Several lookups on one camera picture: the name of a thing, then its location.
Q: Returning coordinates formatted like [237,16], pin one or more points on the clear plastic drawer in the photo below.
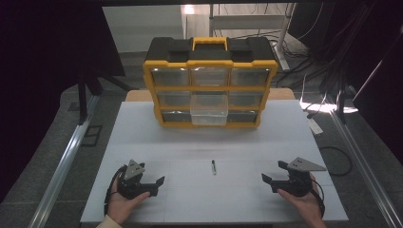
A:
[209,109]

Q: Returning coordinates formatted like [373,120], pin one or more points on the yellow and black storage organizer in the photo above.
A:
[209,57]

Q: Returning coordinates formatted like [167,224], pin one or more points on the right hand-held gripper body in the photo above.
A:
[297,182]

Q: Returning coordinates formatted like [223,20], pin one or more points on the aluminium frame rail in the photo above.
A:
[364,164]
[63,164]

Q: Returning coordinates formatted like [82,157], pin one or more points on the person's right hand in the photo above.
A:
[304,207]

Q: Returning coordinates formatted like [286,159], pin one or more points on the white metal shelf frame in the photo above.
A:
[247,22]

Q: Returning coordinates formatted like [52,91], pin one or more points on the person's left hand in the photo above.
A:
[123,205]

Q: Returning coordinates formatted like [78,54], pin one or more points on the black metal stand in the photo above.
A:
[340,101]
[83,101]

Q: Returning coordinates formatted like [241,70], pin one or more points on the white power adapter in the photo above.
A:
[315,126]

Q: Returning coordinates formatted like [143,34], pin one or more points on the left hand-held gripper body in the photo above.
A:
[131,186]

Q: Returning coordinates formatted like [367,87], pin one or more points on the wooden table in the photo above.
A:
[278,94]

